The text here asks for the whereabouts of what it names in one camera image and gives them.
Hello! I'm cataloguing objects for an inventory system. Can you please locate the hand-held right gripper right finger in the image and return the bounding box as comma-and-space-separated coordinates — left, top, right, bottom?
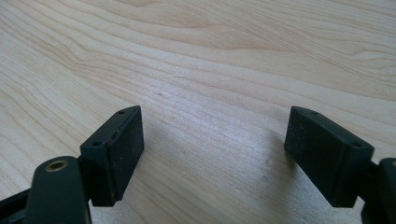
283, 105, 375, 209

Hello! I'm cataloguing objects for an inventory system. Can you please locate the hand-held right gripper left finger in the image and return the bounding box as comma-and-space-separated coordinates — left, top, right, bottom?
79, 105, 146, 208

